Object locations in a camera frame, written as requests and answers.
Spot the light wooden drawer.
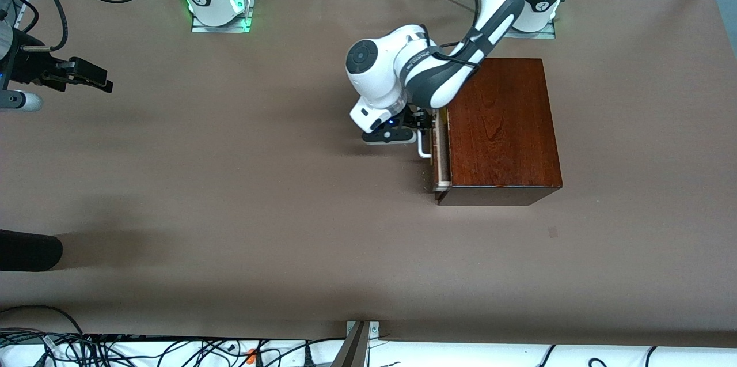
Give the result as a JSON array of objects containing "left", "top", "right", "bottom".
[{"left": 431, "top": 108, "right": 453, "bottom": 192}]

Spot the dark brown wooden cabinet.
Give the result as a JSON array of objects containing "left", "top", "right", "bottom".
[{"left": 435, "top": 58, "right": 564, "bottom": 207}]

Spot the black cylindrical object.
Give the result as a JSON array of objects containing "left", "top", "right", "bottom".
[{"left": 0, "top": 229, "right": 63, "bottom": 273}]

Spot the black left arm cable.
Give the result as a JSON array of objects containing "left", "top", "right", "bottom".
[{"left": 435, "top": 37, "right": 482, "bottom": 69}]

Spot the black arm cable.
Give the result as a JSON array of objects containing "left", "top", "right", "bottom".
[
  {"left": 0, "top": 0, "right": 147, "bottom": 52},
  {"left": 435, "top": 37, "right": 482, "bottom": 69}
]

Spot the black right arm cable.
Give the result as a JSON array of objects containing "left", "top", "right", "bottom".
[{"left": 0, "top": 0, "right": 147, "bottom": 52}]

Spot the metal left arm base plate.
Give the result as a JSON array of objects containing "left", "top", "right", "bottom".
[{"left": 501, "top": 21, "right": 557, "bottom": 40}]

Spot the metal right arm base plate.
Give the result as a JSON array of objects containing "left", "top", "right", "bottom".
[{"left": 191, "top": 0, "right": 255, "bottom": 34}]

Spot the metal bracket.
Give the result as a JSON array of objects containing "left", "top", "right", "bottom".
[{"left": 332, "top": 321, "right": 381, "bottom": 367}]

